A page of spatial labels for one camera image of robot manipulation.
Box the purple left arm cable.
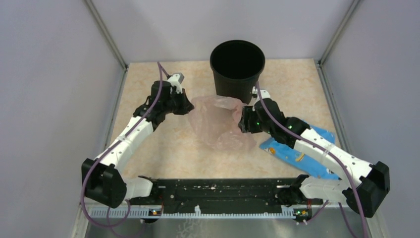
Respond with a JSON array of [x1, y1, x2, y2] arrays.
[[80, 61, 171, 238]]

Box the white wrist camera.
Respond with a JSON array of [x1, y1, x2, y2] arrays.
[[167, 73, 184, 94], [251, 86, 271, 103]]

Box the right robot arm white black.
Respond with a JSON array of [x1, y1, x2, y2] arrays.
[[238, 98, 390, 218]]

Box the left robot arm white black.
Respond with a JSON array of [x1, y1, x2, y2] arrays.
[[82, 75, 194, 208]]

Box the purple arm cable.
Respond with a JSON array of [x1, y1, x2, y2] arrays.
[[80, 61, 171, 238], [255, 81, 371, 238]]

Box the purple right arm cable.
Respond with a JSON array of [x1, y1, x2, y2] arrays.
[[255, 81, 371, 238]]

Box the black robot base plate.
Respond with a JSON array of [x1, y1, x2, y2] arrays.
[[130, 176, 323, 215]]

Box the black plastic trash bin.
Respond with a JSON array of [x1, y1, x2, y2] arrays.
[[210, 40, 265, 104]]

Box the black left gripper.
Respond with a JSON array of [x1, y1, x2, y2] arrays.
[[162, 88, 194, 115]]

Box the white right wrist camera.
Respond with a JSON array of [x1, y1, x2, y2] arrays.
[[251, 86, 271, 103]]

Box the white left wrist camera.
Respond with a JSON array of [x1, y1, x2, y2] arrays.
[[167, 73, 184, 94]]

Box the white slotted cable duct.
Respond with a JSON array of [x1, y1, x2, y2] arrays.
[[89, 206, 296, 219]]

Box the translucent pink trash bag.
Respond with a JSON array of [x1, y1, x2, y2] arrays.
[[188, 96, 256, 151]]

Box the blue cartoon printed bag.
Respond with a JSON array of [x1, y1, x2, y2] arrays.
[[259, 138, 339, 180]]

